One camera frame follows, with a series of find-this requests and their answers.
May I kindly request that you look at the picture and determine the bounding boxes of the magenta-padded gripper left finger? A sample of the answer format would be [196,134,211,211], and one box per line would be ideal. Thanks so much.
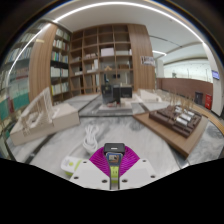
[69,147,113,191]

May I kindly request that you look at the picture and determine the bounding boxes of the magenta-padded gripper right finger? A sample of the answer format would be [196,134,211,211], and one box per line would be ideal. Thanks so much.
[116,147,158,191]

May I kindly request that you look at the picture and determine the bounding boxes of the black charger block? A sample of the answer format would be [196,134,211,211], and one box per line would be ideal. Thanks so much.
[103,142,126,165]

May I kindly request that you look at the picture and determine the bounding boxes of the green and white power strip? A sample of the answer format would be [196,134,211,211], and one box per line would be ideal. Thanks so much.
[60,155,120,185]

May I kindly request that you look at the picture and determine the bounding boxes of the dark model on wooden board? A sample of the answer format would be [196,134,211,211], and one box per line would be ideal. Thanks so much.
[132,99,210,159]

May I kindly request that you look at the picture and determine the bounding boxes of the white architectural model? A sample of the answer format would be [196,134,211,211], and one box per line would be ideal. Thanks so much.
[9,86,81,147]

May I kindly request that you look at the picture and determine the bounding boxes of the low white building model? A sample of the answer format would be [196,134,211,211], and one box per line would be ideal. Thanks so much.
[137,87,168,103]

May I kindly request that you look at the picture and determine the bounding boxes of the black building model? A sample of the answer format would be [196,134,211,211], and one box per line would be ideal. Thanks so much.
[98,83,135,111]

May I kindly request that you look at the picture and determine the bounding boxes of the dark bin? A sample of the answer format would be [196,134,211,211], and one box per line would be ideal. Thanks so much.
[194,91,204,106]

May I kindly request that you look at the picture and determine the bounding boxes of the red box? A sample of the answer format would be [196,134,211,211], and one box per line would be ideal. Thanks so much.
[204,93,214,111]

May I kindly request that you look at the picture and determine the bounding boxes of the bookshelf with green books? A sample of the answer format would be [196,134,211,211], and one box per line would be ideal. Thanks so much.
[0,20,45,141]

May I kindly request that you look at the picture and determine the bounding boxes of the white coiled cable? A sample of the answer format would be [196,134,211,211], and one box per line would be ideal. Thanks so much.
[82,124,101,155]

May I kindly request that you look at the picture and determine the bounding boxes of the wall poster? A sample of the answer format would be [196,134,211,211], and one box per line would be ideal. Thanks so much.
[140,55,156,67]

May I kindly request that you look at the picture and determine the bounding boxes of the wooden wall shelf unit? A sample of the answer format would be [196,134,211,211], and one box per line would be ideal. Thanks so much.
[49,22,157,98]

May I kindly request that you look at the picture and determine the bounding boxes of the blue wall sign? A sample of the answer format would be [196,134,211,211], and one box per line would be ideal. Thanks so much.
[211,69,221,81]

